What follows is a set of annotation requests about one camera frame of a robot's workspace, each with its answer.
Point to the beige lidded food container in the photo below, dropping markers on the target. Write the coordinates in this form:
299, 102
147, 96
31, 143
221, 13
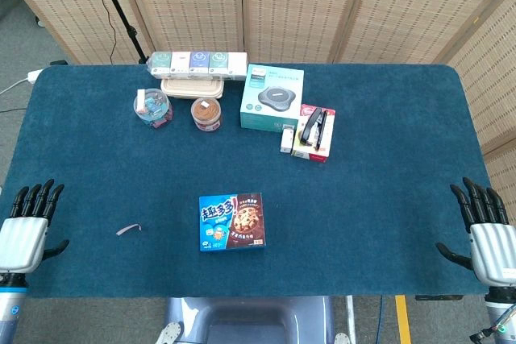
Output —
189, 88

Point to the long tissue multipack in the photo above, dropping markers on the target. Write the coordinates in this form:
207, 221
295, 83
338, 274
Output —
197, 64

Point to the white power strip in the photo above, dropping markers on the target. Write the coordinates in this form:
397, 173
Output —
33, 76

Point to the black stapler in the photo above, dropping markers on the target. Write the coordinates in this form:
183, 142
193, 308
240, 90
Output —
312, 128

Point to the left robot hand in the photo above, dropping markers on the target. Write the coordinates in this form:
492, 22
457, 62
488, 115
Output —
22, 239

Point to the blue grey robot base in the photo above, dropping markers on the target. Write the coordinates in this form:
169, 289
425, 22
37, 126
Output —
250, 320

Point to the small white box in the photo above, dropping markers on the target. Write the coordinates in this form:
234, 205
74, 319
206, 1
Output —
287, 140

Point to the black tripod stand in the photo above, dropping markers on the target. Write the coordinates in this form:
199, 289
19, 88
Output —
121, 13

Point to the blue table mat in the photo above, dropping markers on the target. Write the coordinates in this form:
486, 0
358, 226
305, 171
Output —
363, 207

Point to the clear jar of binder clips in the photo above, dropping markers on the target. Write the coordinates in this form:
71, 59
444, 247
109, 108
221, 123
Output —
153, 108

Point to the clear jar with brown contents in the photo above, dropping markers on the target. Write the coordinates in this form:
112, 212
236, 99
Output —
206, 112

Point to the red white cardboard box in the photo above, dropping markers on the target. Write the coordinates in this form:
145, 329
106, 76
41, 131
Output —
328, 134

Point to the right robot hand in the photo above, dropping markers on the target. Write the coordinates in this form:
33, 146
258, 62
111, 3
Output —
493, 251

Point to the blue brown cookie box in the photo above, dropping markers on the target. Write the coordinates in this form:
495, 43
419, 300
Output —
231, 223

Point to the bamboo folding screen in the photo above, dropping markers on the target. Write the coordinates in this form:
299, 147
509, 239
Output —
294, 5

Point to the teal speaker box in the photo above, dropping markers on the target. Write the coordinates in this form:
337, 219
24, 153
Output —
272, 98

